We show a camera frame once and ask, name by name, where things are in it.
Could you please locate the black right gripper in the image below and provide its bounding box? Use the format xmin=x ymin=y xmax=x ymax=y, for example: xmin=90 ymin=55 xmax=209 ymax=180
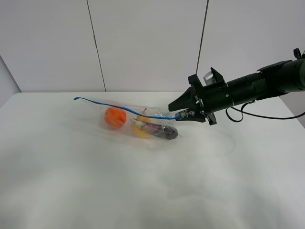
xmin=168 ymin=68 xmax=234 ymax=125

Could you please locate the clear zip bag blue zipper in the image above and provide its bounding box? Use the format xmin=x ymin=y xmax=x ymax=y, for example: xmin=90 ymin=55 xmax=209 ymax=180
xmin=74 ymin=96 xmax=179 ymax=141

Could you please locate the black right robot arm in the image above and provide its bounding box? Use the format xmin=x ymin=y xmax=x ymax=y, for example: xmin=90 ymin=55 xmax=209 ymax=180
xmin=168 ymin=58 xmax=305 ymax=125

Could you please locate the purple eggplant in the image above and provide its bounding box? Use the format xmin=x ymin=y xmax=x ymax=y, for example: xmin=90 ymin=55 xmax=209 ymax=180
xmin=131 ymin=118 xmax=178 ymax=140

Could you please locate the yellow pear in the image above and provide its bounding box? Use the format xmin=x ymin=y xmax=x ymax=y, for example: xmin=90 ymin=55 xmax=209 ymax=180
xmin=132 ymin=115 xmax=151 ymax=138

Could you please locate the orange fruit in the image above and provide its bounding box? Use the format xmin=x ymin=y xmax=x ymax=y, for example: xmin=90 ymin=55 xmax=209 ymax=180
xmin=104 ymin=107 xmax=127 ymax=129

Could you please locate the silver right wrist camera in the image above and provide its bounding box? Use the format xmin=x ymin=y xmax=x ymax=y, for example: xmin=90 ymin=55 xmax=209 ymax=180
xmin=203 ymin=72 xmax=216 ymax=85

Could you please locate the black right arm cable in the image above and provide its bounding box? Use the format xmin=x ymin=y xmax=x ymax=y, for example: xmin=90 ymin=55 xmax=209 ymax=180
xmin=225 ymin=47 xmax=305 ymax=122

